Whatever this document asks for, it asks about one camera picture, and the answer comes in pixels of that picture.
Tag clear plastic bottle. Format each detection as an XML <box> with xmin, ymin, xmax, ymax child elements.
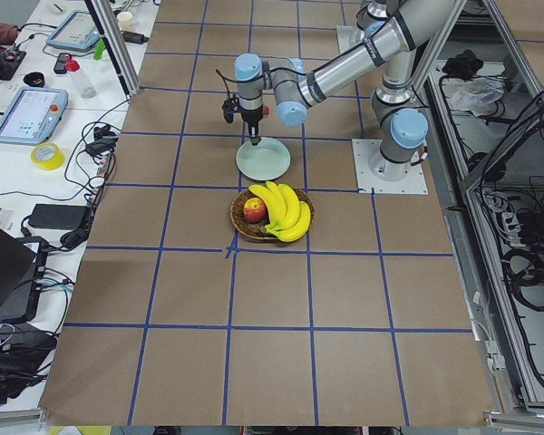
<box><xmin>65</xmin><ymin>55</ymin><xmax>96</xmax><ymax>99</ymax></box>

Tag yellow tape roll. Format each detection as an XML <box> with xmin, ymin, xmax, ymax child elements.
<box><xmin>31</xmin><ymin>142</ymin><xmax>65</xmax><ymax>170</ymax></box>

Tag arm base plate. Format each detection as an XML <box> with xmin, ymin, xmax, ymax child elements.
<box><xmin>352</xmin><ymin>139</ymin><xmax>428</xmax><ymax>195</ymax></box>

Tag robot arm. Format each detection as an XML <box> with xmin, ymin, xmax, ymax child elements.
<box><xmin>222</xmin><ymin>1</ymin><xmax>451</xmax><ymax>146</ymax></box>

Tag black power brick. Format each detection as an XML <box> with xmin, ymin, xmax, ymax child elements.
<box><xmin>28</xmin><ymin>204</ymin><xmax>89</xmax><ymax>230</ymax></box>

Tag black cables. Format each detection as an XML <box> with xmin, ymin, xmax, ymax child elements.
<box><xmin>0</xmin><ymin>99</ymin><xmax>132</xmax><ymax>255</ymax></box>

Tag woven wicker basket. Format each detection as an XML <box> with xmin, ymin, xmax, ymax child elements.
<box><xmin>229</xmin><ymin>186</ymin><xmax>316</xmax><ymax>243</ymax></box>

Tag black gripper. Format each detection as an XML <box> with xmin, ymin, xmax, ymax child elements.
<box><xmin>240</xmin><ymin>107</ymin><xmax>264</xmax><ymax>146</ymax></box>

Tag teach pendant tablet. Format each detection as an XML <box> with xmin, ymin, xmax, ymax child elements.
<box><xmin>0</xmin><ymin>87</ymin><xmax>69</xmax><ymax>145</ymax></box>
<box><xmin>46</xmin><ymin>10</ymin><xmax>101</xmax><ymax>52</ymax></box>

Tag yellow banana bunch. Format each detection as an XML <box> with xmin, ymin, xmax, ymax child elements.
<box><xmin>248</xmin><ymin>181</ymin><xmax>313</xmax><ymax>243</ymax></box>

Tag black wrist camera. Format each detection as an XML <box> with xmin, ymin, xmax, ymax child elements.
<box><xmin>221</xmin><ymin>94</ymin><xmax>238</xmax><ymax>124</ymax></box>

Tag aluminium frame rail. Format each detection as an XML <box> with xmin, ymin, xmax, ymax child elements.
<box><xmin>84</xmin><ymin>0</ymin><xmax>140</xmax><ymax>97</ymax></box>

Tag black laptop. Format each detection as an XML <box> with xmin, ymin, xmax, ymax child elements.
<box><xmin>0</xmin><ymin>229</ymin><xmax>47</xmax><ymax>324</ymax></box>

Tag red yellow apple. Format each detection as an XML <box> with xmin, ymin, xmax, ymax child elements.
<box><xmin>243</xmin><ymin>197</ymin><xmax>267</xmax><ymax>224</ymax></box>

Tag light green plate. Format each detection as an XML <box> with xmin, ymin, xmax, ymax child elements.
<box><xmin>236</xmin><ymin>137</ymin><xmax>291</xmax><ymax>181</ymax></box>

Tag paper cup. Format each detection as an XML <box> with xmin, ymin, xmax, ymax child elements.
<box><xmin>116</xmin><ymin>11</ymin><xmax>134</xmax><ymax>32</ymax></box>

